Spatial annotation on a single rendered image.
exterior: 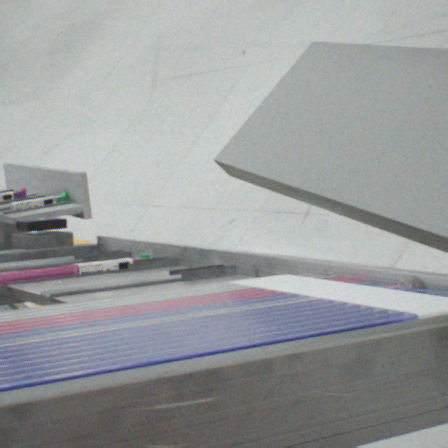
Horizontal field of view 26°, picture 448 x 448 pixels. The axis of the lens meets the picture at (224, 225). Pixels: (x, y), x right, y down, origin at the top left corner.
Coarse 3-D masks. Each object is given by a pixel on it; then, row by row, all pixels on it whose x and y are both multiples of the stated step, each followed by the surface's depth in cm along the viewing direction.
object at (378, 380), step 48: (336, 336) 55; (384, 336) 56; (432, 336) 58; (48, 384) 47; (96, 384) 46; (144, 384) 48; (192, 384) 49; (240, 384) 51; (288, 384) 52; (336, 384) 54; (384, 384) 56; (432, 384) 58; (0, 432) 44; (48, 432) 45; (96, 432) 46; (144, 432) 48; (192, 432) 49; (240, 432) 51; (288, 432) 52; (336, 432) 54; (384, 432) 56
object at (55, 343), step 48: (192, 288) 78; (240, 288) 77; (288, 288) 76; (336, 288) 74; (384, 288) 74; (0, 336) 61; (48, 336) 60; (96, 336) 59; (144, 336) 58; (192, 336) 58; (240, 336) 57; (288, 336) 57; (0, 384) 48
